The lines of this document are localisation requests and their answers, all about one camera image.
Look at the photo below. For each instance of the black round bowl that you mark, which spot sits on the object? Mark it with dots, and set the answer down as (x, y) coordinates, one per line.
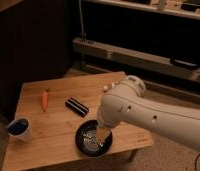
(86, 141)

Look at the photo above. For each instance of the low wooden table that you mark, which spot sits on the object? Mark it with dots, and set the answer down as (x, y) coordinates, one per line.
(52, 132)

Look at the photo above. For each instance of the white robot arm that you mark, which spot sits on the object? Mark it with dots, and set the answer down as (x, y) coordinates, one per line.
(125, 103)

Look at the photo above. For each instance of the orange toy carrot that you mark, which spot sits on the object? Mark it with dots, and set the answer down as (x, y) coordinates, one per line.
(44, 99)

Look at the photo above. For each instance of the grey vertical metal pole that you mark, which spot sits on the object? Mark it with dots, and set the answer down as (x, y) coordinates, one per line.
(83, 34)

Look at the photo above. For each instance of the long wooden shelf plank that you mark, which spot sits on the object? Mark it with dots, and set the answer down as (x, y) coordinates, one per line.
(134, 58)

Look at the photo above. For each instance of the black rectangular block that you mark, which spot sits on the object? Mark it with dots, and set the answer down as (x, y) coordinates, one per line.
(77, 107)

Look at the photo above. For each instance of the white cup blue inside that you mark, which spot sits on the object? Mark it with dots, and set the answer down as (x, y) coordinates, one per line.
(20, 128)

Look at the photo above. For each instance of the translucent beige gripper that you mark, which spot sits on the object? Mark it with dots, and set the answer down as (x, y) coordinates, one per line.
(102, 132)

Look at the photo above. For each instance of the black handle on shelf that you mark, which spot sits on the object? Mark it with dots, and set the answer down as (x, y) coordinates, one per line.
(185, 65)

